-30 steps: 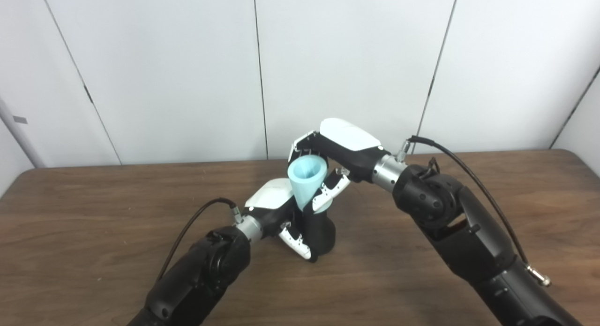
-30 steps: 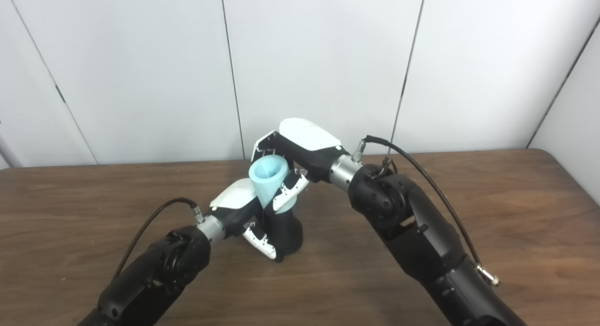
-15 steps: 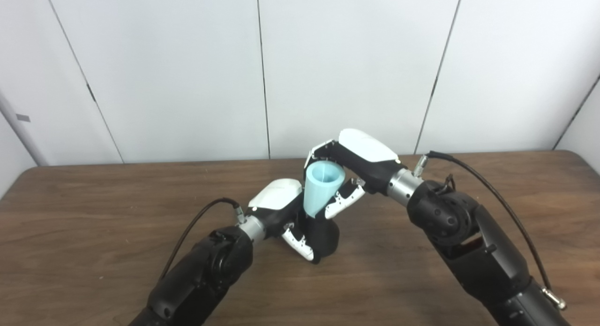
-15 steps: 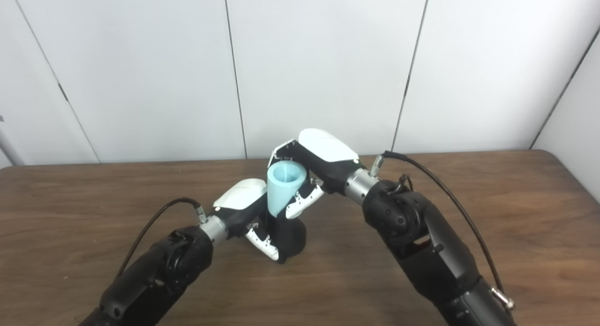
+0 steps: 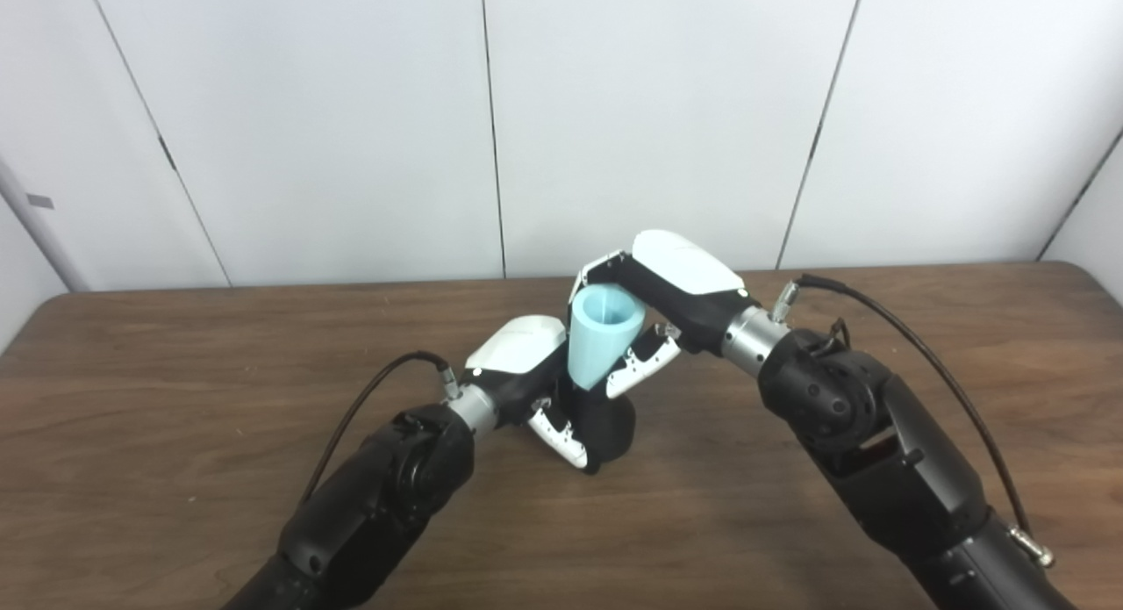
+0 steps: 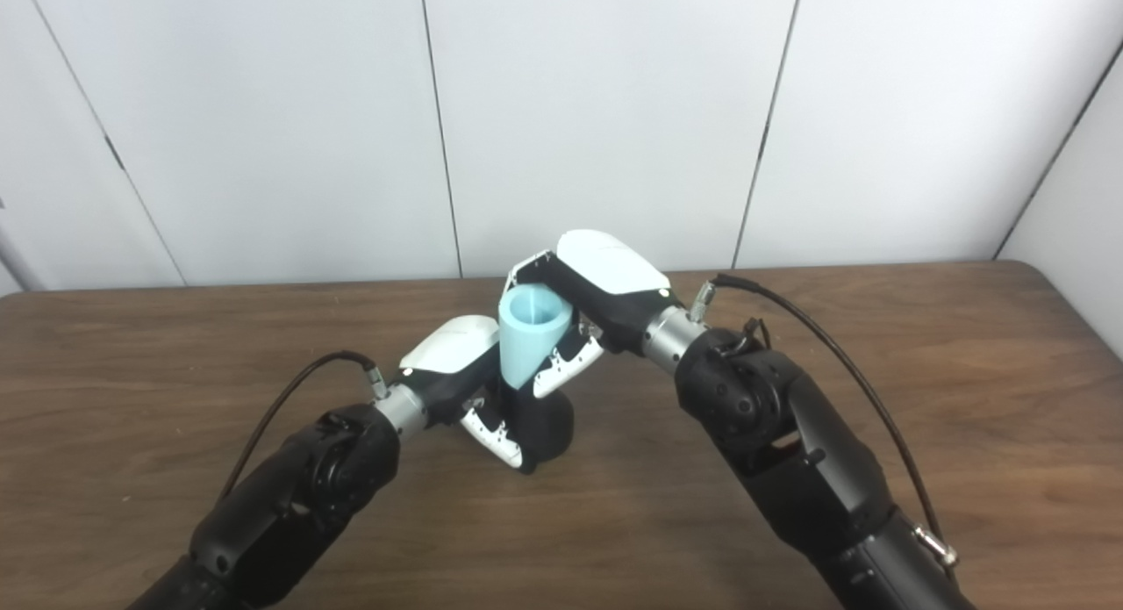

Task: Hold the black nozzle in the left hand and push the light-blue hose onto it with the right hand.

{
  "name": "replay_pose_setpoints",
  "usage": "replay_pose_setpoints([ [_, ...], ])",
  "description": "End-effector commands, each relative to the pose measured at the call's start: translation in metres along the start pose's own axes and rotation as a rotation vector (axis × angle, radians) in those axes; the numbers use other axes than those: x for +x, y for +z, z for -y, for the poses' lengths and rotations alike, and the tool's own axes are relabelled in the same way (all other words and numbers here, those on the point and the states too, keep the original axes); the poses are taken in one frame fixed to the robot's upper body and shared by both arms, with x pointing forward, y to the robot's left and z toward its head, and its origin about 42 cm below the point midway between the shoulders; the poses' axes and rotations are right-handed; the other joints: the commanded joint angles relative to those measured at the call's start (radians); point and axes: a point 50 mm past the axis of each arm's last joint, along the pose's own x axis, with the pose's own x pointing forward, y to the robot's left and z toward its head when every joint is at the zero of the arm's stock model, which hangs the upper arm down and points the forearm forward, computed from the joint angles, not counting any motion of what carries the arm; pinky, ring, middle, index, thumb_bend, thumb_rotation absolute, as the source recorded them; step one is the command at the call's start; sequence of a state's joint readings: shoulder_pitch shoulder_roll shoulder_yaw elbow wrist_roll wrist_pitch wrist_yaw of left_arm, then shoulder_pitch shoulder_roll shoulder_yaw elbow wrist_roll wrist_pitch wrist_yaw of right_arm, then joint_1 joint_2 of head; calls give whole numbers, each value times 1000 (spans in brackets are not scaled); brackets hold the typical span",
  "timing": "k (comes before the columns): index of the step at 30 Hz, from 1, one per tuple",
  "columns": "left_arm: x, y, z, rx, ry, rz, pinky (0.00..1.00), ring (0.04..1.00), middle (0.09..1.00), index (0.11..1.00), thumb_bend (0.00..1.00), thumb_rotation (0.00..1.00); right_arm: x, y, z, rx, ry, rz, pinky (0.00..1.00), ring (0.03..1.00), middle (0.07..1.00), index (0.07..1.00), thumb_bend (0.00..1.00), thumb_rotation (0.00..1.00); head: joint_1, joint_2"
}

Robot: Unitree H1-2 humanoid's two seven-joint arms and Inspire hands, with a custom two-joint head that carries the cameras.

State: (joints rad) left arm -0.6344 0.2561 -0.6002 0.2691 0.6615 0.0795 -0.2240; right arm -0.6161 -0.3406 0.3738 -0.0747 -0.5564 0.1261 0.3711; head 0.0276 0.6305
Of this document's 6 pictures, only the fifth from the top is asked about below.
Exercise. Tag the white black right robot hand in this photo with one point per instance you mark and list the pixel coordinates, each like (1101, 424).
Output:
(693, 276)

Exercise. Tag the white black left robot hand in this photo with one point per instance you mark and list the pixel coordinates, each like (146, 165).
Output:
(518, 347)

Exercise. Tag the black flared nozzle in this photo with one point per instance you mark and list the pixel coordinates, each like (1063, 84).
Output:
(610, 426)

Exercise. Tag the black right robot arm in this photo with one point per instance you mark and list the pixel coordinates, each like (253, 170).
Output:
(895, 452)

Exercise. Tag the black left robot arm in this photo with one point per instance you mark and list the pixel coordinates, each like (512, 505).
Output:
(377, 496)

